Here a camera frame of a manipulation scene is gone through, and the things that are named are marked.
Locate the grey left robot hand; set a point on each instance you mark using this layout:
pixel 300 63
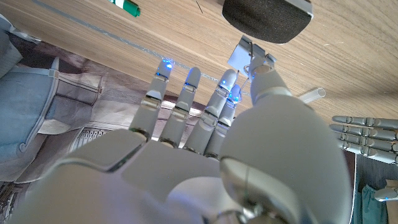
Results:
pixel 367 133

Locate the silver paper clamp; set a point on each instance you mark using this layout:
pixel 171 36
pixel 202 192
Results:
pixel 239 57

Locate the black oval eraser pad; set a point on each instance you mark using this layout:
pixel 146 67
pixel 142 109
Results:
pixel 267 18

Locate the clear plastic tube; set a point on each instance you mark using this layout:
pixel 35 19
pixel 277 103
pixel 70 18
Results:
pixel 314 95

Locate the green capped white marker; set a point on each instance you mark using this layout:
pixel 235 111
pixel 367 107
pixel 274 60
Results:
pixel 129 6

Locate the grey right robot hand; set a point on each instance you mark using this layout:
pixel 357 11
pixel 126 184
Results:
pixel 186 180

